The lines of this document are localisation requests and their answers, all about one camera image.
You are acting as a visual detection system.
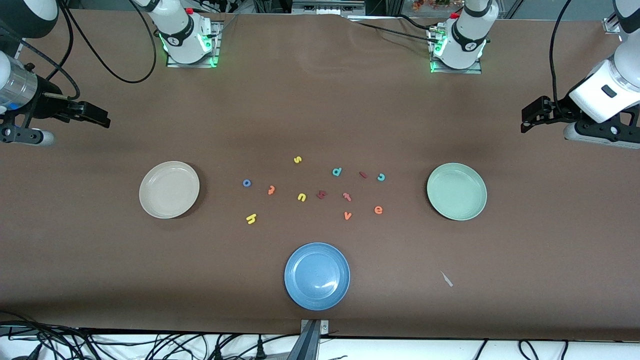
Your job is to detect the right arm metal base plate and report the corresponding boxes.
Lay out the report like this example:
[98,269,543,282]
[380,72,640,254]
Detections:
[166,20,222,68]

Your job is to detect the aluminium frame profile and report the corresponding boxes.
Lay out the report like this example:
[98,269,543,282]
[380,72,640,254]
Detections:
[602,15,626,35]

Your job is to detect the grey metal equipment box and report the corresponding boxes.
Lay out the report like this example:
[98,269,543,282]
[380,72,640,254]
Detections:
[291,0,367,16]

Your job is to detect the blue round plate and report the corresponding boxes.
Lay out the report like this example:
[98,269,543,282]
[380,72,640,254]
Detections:
[284,242,351,312]

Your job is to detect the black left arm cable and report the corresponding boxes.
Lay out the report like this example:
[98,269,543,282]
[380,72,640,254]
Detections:
[549,0,573,118]

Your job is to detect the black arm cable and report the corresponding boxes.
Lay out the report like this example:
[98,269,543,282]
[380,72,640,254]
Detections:
[549,0,573,118]
[0,0,158,101]

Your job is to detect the orange artificial flowers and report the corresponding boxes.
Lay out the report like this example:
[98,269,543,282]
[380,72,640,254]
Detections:
[411,0,451,12]

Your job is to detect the green round plate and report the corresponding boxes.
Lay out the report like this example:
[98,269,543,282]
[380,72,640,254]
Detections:
[426,163,488,222]

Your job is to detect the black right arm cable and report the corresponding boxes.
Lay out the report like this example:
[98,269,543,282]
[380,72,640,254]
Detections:
[0,0,158,101]

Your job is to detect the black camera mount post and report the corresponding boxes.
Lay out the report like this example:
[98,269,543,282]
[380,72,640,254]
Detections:
[286,320,321,360]

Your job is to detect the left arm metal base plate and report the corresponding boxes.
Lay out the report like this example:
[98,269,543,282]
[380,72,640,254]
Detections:
[427,25,483,75]

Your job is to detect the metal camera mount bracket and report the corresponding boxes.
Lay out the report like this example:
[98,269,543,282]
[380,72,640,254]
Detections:
[300,319,330,336]

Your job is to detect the beige round plate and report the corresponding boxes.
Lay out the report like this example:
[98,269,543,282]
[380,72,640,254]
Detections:
[139,161,201,220]

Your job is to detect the black table cable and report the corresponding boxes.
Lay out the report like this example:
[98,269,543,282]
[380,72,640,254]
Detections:
[395,14,436,32]
[347,20,441,43]

